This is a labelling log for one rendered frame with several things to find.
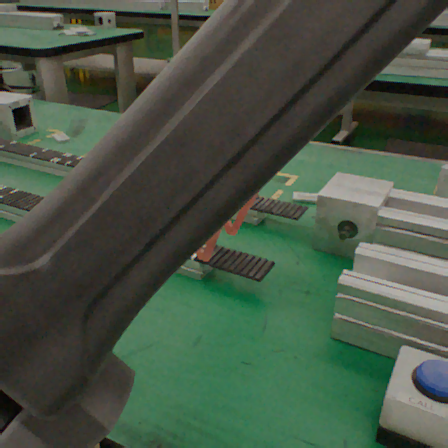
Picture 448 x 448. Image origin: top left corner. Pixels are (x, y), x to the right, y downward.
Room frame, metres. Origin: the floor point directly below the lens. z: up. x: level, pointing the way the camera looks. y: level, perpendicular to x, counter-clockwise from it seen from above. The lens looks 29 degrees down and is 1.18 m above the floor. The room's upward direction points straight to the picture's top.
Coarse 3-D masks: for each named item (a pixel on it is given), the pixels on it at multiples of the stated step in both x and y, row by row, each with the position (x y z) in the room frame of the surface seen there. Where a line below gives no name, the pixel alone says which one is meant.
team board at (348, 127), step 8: (176, 0) 4.02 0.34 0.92; (176, 8) 4.02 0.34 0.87; (176, 16) 4.02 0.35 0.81; (176, 24) 4.02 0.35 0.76; (176, 32) 4.02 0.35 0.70; (176, 40) 4.02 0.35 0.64; (176, 48) 4.02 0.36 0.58; (352, 104) 3.37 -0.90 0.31; (344, 112) 3.39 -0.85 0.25; (344, 120) 3.38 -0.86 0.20; (344, 128) 3.37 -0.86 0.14; (352, 128) 3.44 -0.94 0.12; (336, 136) 3.25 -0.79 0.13; (344, 136) 3.26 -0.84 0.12; (352, 136) 3.49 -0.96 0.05; (336, 144) 3.16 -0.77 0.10
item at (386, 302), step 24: (360, 264) 0.51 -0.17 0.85; (384, 264) 0.50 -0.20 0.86; (408, 264) 0.49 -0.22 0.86; (432, 264) 0.48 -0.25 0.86; (360, 288) 0.44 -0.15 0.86; (384, 288) 0.44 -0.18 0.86; (408, 288) 0.44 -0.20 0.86; (432, 288) 0.47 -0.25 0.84; (336, 312) 0.45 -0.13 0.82; (360, 312) 0.44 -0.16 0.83; (384, 312) 0.42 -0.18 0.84; (408, 312) 0.42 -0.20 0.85; (432, 312) 0.40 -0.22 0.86; (336, 336) 0.45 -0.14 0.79; (360, 336) 0.43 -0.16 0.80; (384, 336) 0.42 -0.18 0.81; (408, 336) 0.42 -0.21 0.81; (432, 336) 0.40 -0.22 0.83
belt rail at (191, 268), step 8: (0, 208) 0.77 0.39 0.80; (8, 208) 0.76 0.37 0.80; (16, 208) 0.75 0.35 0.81; (0, 216) 0.77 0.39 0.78; (8, 216) 0.76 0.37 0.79; (16, 216) 0.75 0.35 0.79; (184, 264) 0.59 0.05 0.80; (192, 264) 0.58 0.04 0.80; (200, 264) 0.57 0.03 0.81; (184, 272) 0.59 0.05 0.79; (192, 272) 0.58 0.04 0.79; (200, 272) 0.58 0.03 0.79
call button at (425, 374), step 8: (432, 360) 0.34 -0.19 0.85; (440, 360) 0.34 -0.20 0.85; (424, 368) 0.33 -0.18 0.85; (432, 368) 0.33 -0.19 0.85; (440, 368) 0.33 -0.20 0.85; (424, 376) 0.32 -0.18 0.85; (432, 376) 0.32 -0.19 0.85; (440, 376) 0.32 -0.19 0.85; (424, 384) 0.31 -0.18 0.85; (432, 384) 0.31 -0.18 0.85; (440, 384) 0.31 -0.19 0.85; (432, 392) 0.31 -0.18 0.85; (440, 392) 0.30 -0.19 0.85
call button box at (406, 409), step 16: (400, 352) 0.36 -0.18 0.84; (416, 352) 0.36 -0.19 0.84; (400, 368) 0.34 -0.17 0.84; (416, 368) 0.34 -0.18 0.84; (400, 384) 0.32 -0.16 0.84; (416, 384) 0.32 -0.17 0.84; (384, 400) 0.31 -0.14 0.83; (400, 400) 0.30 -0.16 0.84; (416, 400) 0.30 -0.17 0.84; (432, 400) 0.30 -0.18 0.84; (384, 416) 0.31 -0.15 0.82; (400, 416) 0.30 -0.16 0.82; (416, 416) 0.29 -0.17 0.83; (432, 416) 0.29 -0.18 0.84; (384, 432) 0.30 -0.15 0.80; (400, 432) 0.30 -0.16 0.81; (416, 432) 0.29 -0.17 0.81; (432, 432) 0.29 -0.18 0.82
